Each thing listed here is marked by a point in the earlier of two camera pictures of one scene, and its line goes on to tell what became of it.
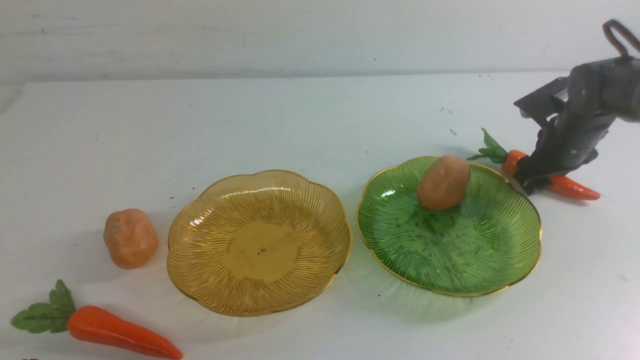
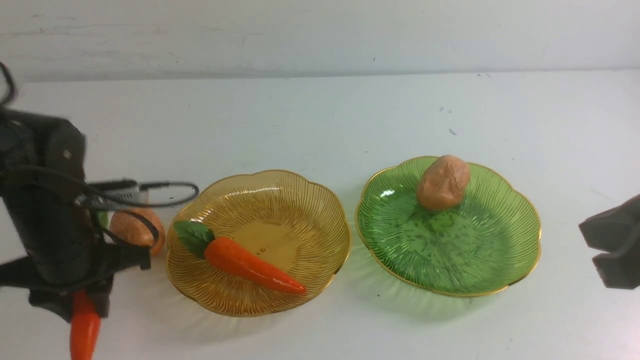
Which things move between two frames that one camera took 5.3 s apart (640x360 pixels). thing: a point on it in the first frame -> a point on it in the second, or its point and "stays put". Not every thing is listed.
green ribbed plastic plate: (486, 244) stays put
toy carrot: (86, 323) -> (85, 332)
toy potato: (443, 184) stays put
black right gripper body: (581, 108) -> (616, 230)
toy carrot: (511, 161) -> (199, 239)
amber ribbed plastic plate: (261, 244) stays put
